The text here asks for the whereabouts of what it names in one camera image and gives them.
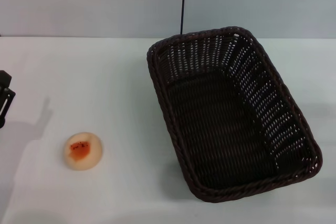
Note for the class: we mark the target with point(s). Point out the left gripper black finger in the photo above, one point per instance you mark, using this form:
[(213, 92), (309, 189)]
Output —
[(5, 100)]

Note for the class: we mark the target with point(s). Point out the round bun with red jam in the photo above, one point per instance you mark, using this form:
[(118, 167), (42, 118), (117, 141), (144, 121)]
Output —
[(90, 155)]

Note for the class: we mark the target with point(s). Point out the dark brown wicker basket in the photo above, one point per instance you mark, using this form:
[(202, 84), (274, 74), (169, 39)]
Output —
[(218, 129)]

